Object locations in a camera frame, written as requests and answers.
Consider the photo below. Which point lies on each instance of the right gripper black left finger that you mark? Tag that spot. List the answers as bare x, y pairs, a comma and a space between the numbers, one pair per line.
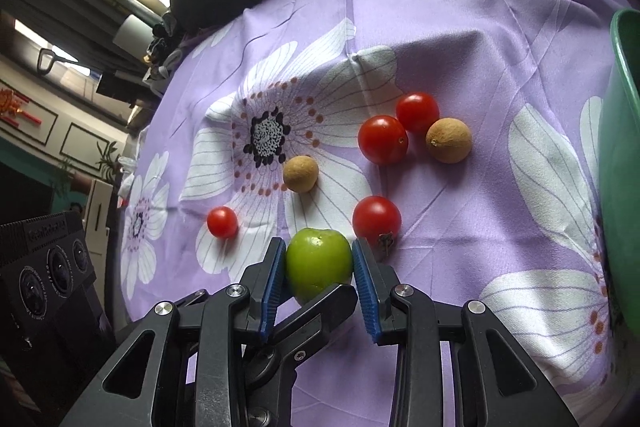
182, 364

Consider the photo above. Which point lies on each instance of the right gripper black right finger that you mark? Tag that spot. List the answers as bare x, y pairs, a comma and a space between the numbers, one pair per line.
496, 383

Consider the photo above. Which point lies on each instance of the cherry tomato with stem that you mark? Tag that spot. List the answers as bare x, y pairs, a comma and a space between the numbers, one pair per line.
377, 220

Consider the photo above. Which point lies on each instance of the tan longan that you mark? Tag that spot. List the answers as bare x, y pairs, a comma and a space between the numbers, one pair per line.
449, 140
300, 173

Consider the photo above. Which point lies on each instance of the cherry tomato of pair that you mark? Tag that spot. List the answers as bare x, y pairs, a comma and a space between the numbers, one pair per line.
383, 140
417, 112

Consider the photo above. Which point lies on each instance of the purple floral tablecloth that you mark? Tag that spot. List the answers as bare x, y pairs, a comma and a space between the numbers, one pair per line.
516, 224

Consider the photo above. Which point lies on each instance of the green plastic bowl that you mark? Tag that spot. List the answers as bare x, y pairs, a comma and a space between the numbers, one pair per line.
619, 165

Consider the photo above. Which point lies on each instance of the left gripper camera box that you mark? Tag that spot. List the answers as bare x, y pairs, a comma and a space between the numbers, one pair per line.
44, 262

